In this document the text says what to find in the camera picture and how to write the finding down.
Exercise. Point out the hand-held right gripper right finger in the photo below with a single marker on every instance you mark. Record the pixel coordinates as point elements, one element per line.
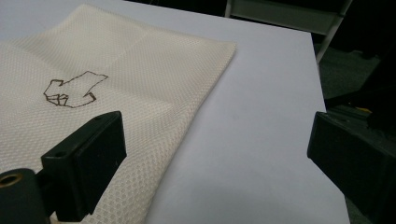
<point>351,155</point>

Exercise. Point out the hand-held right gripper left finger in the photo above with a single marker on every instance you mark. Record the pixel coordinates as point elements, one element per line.
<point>84,165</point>

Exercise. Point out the cream waffle-weave cloth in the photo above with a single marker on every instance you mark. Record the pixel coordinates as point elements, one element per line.
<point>124,93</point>

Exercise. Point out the grey metal frame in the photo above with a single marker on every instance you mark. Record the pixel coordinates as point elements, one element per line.
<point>292,17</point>

